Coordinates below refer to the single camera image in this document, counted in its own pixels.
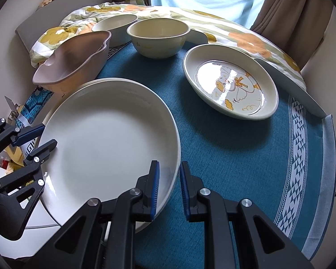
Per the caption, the plain white plate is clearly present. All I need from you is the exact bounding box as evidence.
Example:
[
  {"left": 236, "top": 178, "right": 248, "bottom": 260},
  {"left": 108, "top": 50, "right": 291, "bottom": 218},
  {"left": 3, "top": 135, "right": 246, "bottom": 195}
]
[{"left": 40, "top": 78, "right": 181, "bottom": 225}]

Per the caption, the pink square dish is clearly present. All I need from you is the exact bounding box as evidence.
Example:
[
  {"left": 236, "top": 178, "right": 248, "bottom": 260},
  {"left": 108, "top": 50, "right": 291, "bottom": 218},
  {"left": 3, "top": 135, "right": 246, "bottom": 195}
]
[{"left": 32, "top": 31, "right": 112, "bottom": 95}]

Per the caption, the duck pattern deep plate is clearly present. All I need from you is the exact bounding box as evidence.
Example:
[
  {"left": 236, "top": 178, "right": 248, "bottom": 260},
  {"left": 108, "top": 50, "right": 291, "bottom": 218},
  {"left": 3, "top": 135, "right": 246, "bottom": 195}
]
[{"left": 183, "top": 44, "right": 279, "bottom": 121}]

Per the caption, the white small bowl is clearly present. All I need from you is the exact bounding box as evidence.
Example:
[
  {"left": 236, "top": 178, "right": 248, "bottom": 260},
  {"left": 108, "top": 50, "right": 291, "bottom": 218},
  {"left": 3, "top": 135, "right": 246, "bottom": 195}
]
[{"left": 91, "top": 14, "right": 138, "bottom": 48}]

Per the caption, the cream round bowl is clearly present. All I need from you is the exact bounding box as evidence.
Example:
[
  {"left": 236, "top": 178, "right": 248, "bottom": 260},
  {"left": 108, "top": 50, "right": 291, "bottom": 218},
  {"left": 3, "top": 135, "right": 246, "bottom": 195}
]
[{"left": 127, "top": 18, "right": 190, "bottom": 59}]

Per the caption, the blue patterned tablecloth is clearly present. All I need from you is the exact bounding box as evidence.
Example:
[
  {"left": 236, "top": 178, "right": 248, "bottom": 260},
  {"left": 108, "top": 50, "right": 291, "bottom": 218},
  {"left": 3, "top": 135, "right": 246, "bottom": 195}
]
[{"left": 99, "top": 44, "right": 323, "bottom": 268}]

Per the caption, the grey headboard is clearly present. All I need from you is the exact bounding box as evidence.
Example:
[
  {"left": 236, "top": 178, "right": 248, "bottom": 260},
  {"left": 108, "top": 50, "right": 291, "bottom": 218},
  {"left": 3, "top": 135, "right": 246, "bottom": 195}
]
[{"left": 15, "top": 0, "right": 111, "bottom": 51}]

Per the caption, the plush toy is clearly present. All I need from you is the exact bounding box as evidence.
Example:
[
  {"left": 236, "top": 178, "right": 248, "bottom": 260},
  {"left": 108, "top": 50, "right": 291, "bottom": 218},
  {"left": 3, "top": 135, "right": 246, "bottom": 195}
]
[{"left": 38, "top": 0, "right": 54, "bottom": 9}]

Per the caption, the floral striped duvet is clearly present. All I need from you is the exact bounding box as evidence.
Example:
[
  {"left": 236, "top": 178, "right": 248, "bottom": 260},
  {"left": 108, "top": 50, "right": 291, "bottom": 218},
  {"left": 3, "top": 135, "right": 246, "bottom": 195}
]
[{"left": 29, "top": 2, "right": 306, "bottom": 90}]

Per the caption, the green patterned pillow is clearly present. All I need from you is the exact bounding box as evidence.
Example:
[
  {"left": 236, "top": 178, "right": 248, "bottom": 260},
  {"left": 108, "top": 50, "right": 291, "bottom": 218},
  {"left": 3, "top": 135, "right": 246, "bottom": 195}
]
[{"left": 121, "top": 0, "right": 146, "bottom": 6}]

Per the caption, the right brown curtain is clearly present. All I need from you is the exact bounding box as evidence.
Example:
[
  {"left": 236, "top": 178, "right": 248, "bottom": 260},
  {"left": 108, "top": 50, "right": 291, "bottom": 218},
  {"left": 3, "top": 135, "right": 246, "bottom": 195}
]
[{"left": 251, "top": 0, "right": 333, "bottom": 69}]

